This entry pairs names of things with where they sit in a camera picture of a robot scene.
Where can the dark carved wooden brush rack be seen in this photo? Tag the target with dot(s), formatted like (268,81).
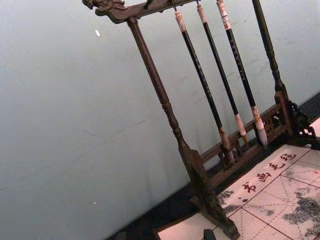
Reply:
(153,70)

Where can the black brush dark bristle tip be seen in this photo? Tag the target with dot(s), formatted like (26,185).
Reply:
(200,75)

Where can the black brush tan bristle tip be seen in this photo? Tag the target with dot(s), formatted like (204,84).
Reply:
(222,75)

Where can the black brush white label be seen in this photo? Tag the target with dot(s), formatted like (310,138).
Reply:
(243,75)

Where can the cream gridded felt mat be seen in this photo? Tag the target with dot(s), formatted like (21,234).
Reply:
(275,200)

